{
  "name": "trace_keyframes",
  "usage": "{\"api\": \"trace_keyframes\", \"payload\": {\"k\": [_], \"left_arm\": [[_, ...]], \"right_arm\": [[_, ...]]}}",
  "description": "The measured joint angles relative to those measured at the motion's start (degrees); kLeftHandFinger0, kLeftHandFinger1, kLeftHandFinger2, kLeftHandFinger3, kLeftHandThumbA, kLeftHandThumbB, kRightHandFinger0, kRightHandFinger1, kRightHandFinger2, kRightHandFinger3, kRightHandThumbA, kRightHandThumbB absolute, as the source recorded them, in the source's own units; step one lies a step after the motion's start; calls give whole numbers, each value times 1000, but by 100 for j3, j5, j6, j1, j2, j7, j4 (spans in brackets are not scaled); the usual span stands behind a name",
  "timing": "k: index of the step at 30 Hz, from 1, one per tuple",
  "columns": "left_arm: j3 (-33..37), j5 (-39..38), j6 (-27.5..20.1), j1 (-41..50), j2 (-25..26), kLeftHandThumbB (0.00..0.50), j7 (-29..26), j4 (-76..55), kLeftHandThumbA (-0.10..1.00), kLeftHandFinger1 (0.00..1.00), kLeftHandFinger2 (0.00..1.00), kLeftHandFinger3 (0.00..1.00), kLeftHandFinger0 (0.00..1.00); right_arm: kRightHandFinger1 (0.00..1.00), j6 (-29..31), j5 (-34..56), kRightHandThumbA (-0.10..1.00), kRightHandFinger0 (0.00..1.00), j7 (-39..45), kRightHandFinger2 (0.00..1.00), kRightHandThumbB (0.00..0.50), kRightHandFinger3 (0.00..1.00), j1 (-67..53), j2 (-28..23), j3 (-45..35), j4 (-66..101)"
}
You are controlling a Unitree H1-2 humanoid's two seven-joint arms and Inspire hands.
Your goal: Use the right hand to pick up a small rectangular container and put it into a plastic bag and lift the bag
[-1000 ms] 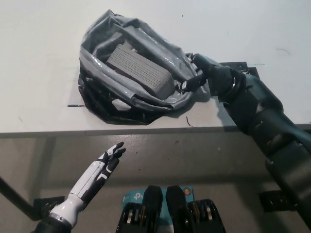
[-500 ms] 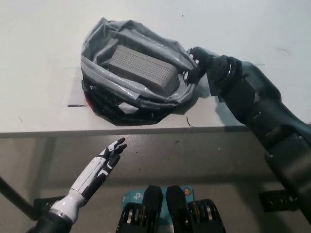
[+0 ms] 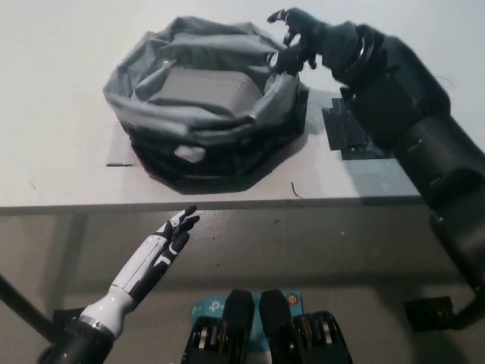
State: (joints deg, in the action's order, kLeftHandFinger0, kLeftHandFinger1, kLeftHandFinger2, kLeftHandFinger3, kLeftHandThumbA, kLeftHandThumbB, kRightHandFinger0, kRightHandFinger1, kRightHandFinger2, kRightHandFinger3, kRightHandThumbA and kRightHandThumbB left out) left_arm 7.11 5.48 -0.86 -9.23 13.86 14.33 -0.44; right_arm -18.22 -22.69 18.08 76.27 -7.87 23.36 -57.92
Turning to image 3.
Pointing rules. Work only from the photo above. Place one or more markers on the black tape patch on table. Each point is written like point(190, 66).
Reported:
point(341, 132)

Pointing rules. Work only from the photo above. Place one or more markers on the grey and black plastic bag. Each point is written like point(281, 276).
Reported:
point(159, 113)

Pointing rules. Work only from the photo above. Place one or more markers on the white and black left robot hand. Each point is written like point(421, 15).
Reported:
point(148, 261)

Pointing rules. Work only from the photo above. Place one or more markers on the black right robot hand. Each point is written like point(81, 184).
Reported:
point(333, 41)

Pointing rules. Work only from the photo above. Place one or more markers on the thin curved dark thread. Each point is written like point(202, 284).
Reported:
point(444, 79)

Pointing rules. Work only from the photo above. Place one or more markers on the black table leg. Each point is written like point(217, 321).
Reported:
point(22, 303)
point(471, 312)

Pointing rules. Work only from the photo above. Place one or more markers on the short black thread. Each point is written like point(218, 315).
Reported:
point(295, 189)

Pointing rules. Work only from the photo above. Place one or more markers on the grey perforated rectangular basket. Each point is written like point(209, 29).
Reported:
point(204, 87)

